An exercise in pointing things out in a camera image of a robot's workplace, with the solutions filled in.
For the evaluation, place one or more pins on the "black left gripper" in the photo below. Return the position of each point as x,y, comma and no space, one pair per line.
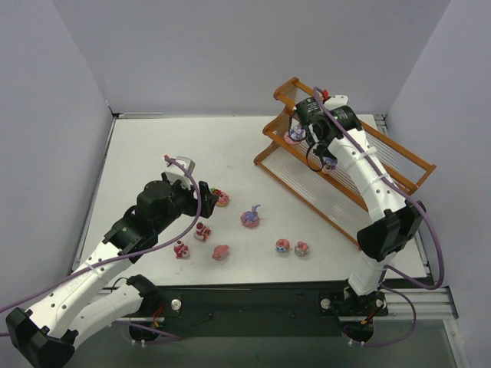
202,197

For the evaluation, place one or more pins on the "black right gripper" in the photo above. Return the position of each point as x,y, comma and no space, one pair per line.
320,151

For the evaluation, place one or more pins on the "strawberry bear donut toy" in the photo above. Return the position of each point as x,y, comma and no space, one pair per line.
223,197

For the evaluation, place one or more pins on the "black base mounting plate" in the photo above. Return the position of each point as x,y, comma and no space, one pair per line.
297,309

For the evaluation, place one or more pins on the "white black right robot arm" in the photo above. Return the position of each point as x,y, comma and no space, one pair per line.
395,219

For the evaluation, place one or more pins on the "purple bunny sitting donut toy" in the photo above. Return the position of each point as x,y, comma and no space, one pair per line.
295,134

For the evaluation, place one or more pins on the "orange wooden tiered shelf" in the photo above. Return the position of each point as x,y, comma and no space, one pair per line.
339,196

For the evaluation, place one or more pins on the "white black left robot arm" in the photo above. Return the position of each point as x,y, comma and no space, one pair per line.
48,333

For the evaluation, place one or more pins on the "small purple bunny cupcake toy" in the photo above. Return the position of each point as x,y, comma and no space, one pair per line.
329,164

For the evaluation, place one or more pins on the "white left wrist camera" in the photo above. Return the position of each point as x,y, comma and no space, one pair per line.
179,170

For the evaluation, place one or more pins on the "pink pig bow toy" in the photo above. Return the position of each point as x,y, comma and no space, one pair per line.
220,252

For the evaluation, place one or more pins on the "pink pig clear cup toy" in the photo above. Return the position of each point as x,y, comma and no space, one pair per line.
301,249

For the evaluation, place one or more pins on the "strawberry cake slice toy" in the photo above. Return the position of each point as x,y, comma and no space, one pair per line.
202,232

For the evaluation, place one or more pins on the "red bear cake toy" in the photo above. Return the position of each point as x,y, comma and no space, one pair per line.
181,250

